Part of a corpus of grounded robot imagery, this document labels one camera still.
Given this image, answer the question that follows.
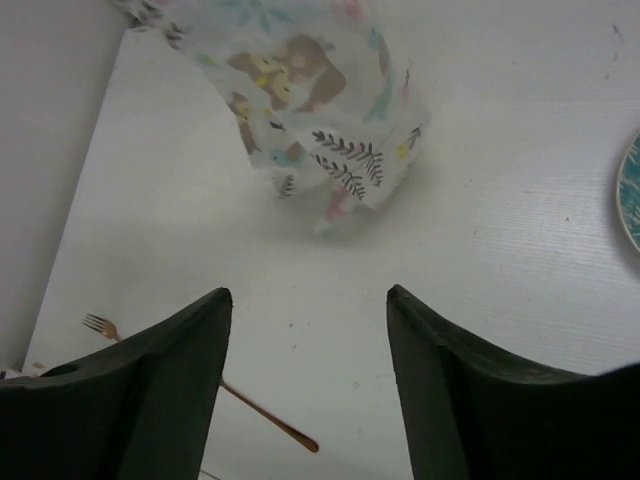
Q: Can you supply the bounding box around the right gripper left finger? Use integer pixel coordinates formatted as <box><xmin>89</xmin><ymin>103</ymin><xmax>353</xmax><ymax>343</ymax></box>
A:
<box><xmin>1</xmin><ymin>288</ymin><xmax>232</xmax><ymax>479</ymax></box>

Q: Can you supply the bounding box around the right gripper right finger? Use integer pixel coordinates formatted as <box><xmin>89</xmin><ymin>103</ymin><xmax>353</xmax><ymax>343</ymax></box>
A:
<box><xmin>386</xmin><ymin>286</ymin><xmax>639</xmax><ymax>479</ymax></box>

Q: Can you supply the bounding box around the red and teal plate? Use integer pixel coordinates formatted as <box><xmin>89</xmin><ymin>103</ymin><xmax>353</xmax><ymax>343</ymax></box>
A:
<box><xmin>615</xmin><ymin>134</ymin><xmax>640</xmax><ymax>251</ymax></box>

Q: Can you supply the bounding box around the animal print cloth placemat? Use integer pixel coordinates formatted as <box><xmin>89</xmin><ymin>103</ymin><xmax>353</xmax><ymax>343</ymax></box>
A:
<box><xmin>118</xmin><ymin>1</ymin><xmax>427</xmax><ymax>234</ymax></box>

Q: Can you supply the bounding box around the copper fork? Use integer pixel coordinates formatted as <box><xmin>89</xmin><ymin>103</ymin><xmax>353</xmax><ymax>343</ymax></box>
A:
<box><xmin>82</xmin><ymin>313</ymin><xmax>320</xmax><ymax>453</ymax></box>

